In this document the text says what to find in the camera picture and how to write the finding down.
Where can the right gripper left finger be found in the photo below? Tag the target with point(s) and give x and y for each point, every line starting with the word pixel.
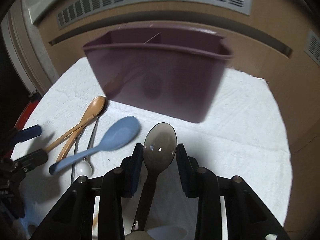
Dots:
pixel 131 168

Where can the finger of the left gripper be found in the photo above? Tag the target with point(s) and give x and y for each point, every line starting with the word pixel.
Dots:
pixel 28 133
pixel 30 161

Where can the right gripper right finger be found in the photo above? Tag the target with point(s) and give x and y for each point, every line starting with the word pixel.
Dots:
pixel 187 168

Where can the long wooden chopstick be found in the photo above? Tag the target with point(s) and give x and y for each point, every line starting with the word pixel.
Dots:
pixel 69 132

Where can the blue plastic rice spoon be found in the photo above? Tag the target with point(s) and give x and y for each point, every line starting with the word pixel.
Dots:
pixel 117 136

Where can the smoky translucent plastic spoon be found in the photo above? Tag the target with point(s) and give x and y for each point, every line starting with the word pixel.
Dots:
pixel 158 153

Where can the thin metal utensil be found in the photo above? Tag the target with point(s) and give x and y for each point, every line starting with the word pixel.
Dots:
pixel 74 153

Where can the small white-bowled metal spoon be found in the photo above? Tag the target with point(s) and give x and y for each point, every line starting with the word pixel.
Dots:
pixel 84 168

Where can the wooden spoon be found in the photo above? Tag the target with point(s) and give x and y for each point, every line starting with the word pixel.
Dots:
pixel 95 107

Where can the maroon plastic utensil caddy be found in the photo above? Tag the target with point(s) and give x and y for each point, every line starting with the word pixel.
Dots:
pixel 168 69

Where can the small grey vent grille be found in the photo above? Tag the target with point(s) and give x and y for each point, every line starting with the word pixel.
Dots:
pixel 312 46

